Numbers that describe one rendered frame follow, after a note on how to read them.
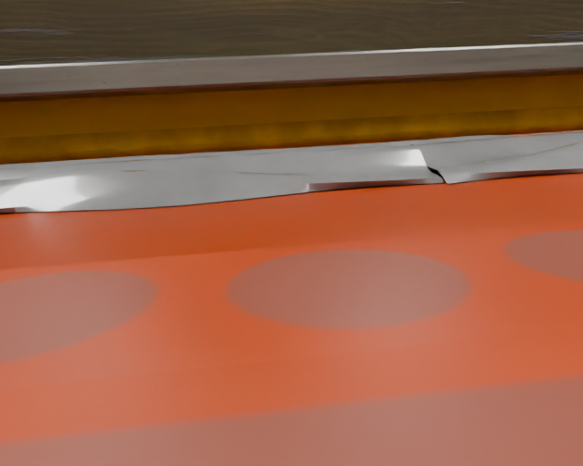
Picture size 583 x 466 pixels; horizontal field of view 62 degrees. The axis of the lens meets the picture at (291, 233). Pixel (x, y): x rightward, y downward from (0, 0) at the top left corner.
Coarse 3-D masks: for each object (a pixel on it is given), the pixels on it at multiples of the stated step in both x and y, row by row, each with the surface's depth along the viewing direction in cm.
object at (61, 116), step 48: (144, 96) 20; (192, 96) 20; (240, 96) 20; (288, 96) 20; (336, 96) 20; (384, 96) 21; (432, 96) 21; (480, 96) 21; (528, 96) 21; (576, 96) 22
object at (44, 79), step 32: (64, 64) 17; (96, 64) 17; (128, 64) 17; (160, 64) 17; (192, 64) 17; (224, 64) 18; (256, 64) 18; (288, 64) 18; (320, 64) 18; (352, 64) 18; (384, 64) 18; (416, 64) 18; (448, 64) 18; (480, 64) 19; (512, 64) 19; (544, 64) 19; (576, 64) 19; (0, 96) 17; (32, 96) 17; (64, 96) 18; (96, 96) 19
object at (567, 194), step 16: (528, 176) 12; (544, 176) 11; (560, 176) 11; (576, 176) 11; (480, 192) 10; (496, 192) 9; (512, 192) 9; (528, 192) 9; (544, 192) 9; (560, 192) 9; (576, 192) 9; (544, 208) 8; (560, 208) 8; (576, 208) 8
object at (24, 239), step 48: (336, 192) 11; (384, 192) 10; (432, 192) 10; (0, 240) 8; (48, 240) 7; (96, 240) 7; (144, 240) 7; (192, 240) 7; (240, 240) 7; (288, 240) 6; (336, 240) 6
